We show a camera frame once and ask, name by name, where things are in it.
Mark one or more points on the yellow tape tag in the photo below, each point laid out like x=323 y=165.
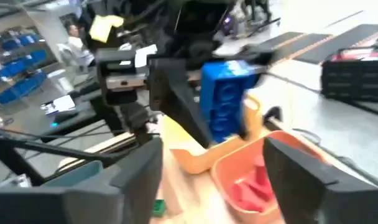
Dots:
x=103 y=28

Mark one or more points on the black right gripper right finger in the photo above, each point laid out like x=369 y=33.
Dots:
x=301 y=193

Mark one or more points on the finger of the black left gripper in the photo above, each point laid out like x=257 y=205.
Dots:
x=257 y=71
x=176 y=99

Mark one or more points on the black striped floor mat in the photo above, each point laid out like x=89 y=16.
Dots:
x=332 y=43

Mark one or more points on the long green toy brick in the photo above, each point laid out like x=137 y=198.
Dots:
x=159 y=208

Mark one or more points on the blue toy brick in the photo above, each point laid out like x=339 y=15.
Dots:
x=223 y=102

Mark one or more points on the blue plastic bin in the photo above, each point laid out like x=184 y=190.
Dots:
x=74 y=175

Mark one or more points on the black crate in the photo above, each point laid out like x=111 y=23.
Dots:
x=353 y=81

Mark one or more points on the computer tower blue lights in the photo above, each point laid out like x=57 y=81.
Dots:
x=231 y=26

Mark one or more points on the yellow plastic bin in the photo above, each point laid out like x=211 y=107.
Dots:
x=201 y=161

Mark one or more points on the person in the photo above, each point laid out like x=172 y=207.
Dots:
x=78 y=51

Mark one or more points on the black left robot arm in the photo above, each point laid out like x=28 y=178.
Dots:
x=114 y=62

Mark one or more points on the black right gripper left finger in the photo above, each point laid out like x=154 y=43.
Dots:
x=120 y=199

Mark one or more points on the shelf with blue bins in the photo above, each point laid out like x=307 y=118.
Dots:
x=18 y=67

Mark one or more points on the orange plastic bin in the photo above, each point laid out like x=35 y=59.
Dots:
x=226 y=168

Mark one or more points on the red arch block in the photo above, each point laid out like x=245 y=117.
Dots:
x=248 y=199

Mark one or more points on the red flat case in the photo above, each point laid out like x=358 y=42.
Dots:
x=357 y=55

